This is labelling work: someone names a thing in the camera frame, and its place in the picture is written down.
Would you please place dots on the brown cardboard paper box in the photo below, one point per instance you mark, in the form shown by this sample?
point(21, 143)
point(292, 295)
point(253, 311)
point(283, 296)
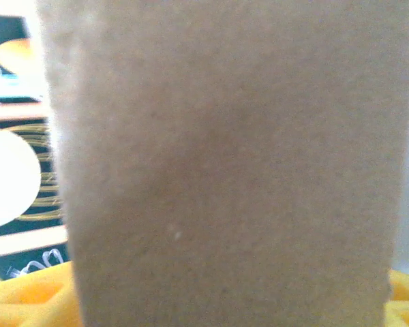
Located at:
point(225, 153)

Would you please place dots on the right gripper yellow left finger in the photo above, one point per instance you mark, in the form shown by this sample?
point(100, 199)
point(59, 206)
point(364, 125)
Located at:
point(27, 299)

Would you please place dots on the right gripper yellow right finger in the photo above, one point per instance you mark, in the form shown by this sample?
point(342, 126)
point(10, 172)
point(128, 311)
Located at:
point(405, 299)

